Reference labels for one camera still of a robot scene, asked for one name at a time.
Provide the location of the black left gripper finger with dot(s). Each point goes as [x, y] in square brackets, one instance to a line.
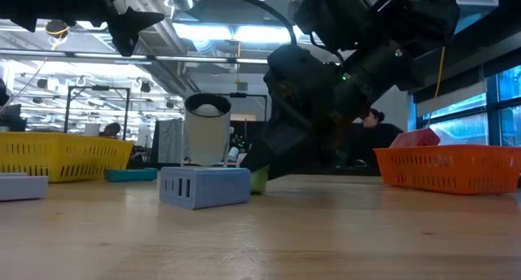
[130, 25]

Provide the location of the bright ceiling light panel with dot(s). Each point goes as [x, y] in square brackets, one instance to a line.
[244, 33]

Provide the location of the teal digital clock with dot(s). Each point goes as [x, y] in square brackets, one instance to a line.
[130, 175]

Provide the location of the yellow plastic basket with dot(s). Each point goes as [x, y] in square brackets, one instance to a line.
[61, 158]

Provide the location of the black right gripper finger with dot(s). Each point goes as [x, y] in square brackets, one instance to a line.
[313, 164]
[262, 160]

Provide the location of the black round ceiling device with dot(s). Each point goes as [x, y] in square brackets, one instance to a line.
[57, 29]

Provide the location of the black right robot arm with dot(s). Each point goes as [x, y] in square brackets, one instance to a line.
[407, 27]

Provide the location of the lavender multiport charger block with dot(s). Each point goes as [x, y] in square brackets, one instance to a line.
[220, 188]

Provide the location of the black ceiling spotlight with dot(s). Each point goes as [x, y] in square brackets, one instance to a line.
[145, 86]
[42, 83]

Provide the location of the long LED light bar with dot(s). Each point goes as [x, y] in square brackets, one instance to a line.
[183, 59]

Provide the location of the grey curtain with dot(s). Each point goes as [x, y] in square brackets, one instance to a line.
[169, 141]

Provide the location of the orange plastic basket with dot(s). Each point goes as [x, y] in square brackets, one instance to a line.
[447, 166]

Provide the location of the black gantry frame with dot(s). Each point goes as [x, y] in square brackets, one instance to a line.
[97, 88]
[249, 95]

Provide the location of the person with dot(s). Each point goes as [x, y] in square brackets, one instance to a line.
[378, 137]
[110, 129]
[239, 143]

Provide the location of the black partition panels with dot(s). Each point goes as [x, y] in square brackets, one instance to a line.
[252, 131]

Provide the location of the black aluminium table frame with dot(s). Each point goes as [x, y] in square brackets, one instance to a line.
[358, 171]

